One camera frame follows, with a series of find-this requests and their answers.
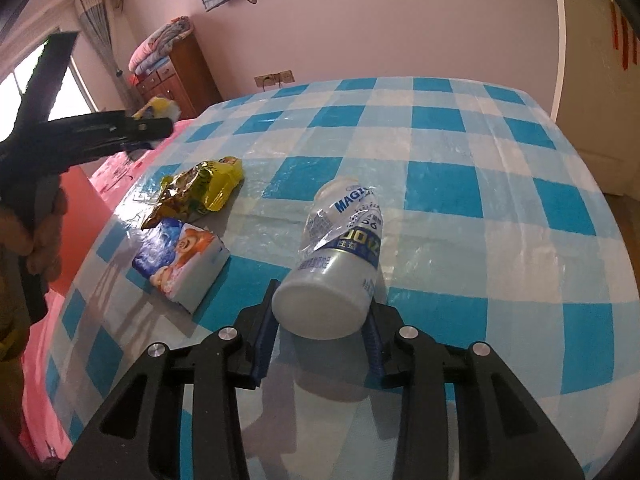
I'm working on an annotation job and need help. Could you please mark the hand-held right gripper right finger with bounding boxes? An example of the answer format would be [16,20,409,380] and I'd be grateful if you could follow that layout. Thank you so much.
[365,302,583,480]

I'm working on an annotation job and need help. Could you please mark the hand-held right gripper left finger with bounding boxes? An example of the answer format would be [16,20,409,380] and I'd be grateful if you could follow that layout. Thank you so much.
[57,277,281,480]

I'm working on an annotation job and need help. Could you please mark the yellow white wrapper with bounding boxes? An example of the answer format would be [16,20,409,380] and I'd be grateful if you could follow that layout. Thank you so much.
[131,96,182,122]

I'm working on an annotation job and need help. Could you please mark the white plastic bottle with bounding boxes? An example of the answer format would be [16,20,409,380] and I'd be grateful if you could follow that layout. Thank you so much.
[271,176,385,339]

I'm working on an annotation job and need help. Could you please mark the orange plastic bucket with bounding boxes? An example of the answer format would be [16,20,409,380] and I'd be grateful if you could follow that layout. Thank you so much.
[47,165,115,296]

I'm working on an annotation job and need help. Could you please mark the person's left forearm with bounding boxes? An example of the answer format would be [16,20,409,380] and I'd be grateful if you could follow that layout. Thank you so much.
[0,247,33,363]

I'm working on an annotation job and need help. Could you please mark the person's left hand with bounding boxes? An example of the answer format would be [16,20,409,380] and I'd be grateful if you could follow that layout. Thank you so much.
[0,187,68,281]

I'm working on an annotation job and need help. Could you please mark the window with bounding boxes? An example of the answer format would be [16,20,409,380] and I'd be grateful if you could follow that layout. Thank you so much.
[0,42,98,136]

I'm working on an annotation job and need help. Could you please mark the brown wooden cabinet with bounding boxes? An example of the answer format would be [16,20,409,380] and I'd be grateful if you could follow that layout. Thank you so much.
[134,37,223,120]

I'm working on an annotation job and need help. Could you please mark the yellow snack wrapper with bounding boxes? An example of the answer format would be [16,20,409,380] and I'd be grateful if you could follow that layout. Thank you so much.
[140,156,245,231]

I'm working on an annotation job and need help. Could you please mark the folded pink blankets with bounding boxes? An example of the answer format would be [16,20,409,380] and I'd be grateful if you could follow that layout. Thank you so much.
[128,16,193,75]

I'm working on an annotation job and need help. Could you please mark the checked grey curtain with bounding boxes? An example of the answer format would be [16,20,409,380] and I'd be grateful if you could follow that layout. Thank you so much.
[74,0,133,116]

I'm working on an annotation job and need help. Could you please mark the blue white tissue pack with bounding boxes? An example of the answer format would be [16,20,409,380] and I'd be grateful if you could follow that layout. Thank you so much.
[131,218,231,315]

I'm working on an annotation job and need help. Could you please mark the blue checked tablecloth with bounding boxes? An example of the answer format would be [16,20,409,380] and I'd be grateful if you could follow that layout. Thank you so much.
[42,76,623,480]

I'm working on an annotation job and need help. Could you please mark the pink printed bed sheet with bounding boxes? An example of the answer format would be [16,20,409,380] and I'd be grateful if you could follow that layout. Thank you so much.
[20,150,151,461]

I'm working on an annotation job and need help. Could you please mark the beige door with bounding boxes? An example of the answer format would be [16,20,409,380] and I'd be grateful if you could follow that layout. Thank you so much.
[540,0,640,196]

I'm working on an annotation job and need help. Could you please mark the red hanging door decoration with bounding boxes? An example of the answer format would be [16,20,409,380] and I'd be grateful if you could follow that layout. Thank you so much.
[609,0,640,68]

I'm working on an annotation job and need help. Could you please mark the wall power socket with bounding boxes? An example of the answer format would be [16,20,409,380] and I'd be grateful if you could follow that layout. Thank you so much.
[254,70,296,90]

